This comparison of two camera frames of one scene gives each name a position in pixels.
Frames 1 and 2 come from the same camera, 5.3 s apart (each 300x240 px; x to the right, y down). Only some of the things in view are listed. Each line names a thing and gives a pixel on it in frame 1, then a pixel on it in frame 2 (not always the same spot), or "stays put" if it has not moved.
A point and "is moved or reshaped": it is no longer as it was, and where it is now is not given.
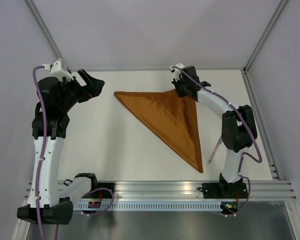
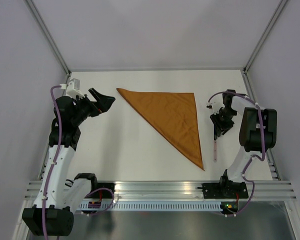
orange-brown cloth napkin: [172, 117] is moved or reshaped
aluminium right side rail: [262, 128] stays put
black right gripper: [176, 83] to [220, 127]
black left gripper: [93, 89] to [103, 103]
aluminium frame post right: [282, 4] stays put
